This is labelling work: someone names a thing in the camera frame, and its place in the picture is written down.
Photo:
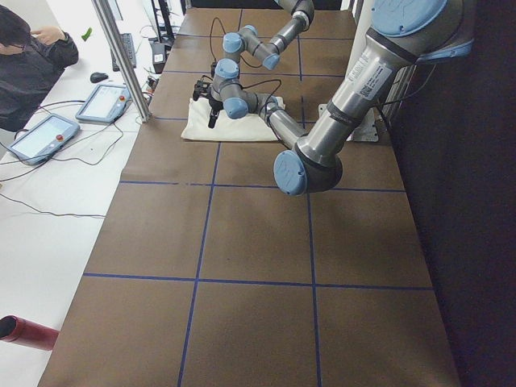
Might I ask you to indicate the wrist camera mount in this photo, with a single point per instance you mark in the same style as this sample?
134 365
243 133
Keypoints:
201 89

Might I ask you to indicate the person in black jacket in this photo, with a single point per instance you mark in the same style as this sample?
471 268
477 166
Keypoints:
32 62

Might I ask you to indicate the green toy object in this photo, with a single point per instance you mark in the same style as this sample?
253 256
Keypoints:
87 34

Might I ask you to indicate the red cardboard tube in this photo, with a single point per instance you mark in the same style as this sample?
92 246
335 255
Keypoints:
27 333

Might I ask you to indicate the white pedestal column with base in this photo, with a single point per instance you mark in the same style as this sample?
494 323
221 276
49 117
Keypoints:
364 121

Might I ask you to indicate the black box with label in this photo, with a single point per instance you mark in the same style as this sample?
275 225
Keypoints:
159 56

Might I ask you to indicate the near teach pendant tablet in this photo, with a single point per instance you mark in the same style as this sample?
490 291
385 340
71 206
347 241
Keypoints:
45 139

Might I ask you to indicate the black computer mouse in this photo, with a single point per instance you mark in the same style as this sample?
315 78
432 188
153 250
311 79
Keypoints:
97 77

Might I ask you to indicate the far teach pendant tablet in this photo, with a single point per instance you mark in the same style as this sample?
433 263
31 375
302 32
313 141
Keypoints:
105 104

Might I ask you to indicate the teach pendant tablet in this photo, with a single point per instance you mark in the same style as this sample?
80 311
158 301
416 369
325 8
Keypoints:
105 104
45 139

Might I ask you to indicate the aluminium frame post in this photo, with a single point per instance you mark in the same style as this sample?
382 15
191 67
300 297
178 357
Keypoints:
114 40

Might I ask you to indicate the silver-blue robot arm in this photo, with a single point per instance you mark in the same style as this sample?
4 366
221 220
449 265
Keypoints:
268 53
402 33

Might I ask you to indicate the cream long-sleeve printed shirt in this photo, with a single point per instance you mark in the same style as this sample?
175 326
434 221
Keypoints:
250 128

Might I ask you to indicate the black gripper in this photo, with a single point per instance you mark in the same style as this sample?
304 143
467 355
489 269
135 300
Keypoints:
214 105

